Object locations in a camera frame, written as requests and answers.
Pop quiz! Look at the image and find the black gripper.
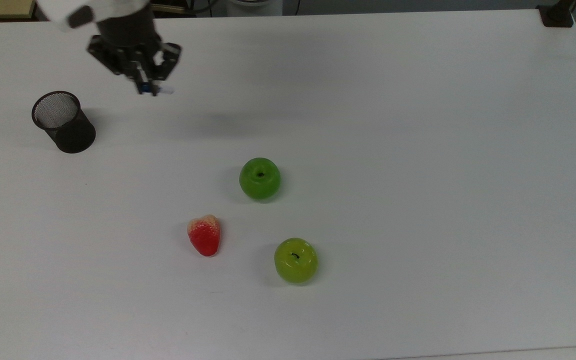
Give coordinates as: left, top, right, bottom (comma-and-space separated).
86, 12, 183, 97

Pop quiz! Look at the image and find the blue and white marker pen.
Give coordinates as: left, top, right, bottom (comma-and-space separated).
138, 82, 175, 97

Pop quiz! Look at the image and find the black mesh pen cup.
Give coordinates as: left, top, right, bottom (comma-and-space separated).
31, 90, 97, 154

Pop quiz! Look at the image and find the dark green toy apple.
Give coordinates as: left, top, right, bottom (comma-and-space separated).
239, 157, 282, 202

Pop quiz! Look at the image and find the red strawberry toy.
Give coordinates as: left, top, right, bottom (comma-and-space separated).
187, 214, 222, 258

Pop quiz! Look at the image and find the yellow-green toy apple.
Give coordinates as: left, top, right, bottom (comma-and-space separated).
274, 237, 319, 285

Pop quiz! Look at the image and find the black camera stand base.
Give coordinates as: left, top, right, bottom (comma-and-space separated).
536, 0, 576, 28

